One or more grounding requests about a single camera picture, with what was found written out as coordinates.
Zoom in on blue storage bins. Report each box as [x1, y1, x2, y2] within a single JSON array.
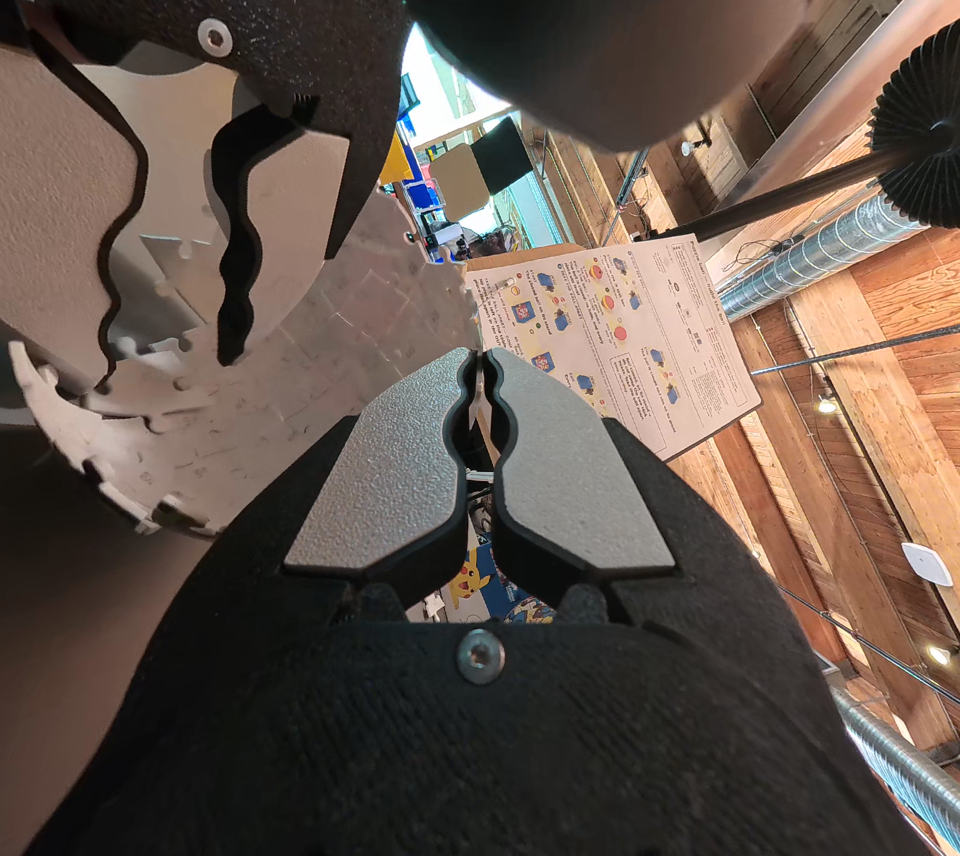
[[396, 113, 445, 235]]

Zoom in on white puzzle piece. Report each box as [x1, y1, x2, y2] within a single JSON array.
[[139, 235, 228, 328]]

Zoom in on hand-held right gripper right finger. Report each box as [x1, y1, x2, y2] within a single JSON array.
[[483, 346, 678, 608]]

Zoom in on thin steel tension rod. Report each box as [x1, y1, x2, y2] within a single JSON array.
[[750, 325, 960, 377], [776, 586, 960, 707]]

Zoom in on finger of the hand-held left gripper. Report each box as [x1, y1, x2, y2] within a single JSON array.
[[210, 104, 354, 368], [0, 31, 150, 394]]

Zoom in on white ceiling device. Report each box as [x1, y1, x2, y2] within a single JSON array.
[[900, 539, 955, 589]]

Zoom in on black square panel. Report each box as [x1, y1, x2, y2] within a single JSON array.
[[471, 115, 535, 197]]

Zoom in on white instruction sheet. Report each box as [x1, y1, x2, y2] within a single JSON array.
[[463, 235, 765, 463]]

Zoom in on black table lamp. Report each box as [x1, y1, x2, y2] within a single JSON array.
[[660, 19, 960, 242]]

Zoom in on silver ventilation duct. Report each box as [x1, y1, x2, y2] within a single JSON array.
[[716, 192, 935, 325], [828, 687, 960, 835]]

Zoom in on tan square panel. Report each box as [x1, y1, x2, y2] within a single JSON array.
[[431, 142, 492, 221]]

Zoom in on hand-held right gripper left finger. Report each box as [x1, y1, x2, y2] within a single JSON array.
[[282, 346, 481, 611]]

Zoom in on yellow plastic bin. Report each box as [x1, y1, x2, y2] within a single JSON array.
[[378, 128, 418, 187]]

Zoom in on colourful puzzle box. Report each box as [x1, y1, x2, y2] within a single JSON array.
[[427, 541, 558, 625]]

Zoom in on partly built puzzle ball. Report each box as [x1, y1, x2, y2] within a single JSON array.
[[7, 184, 485, 538]]

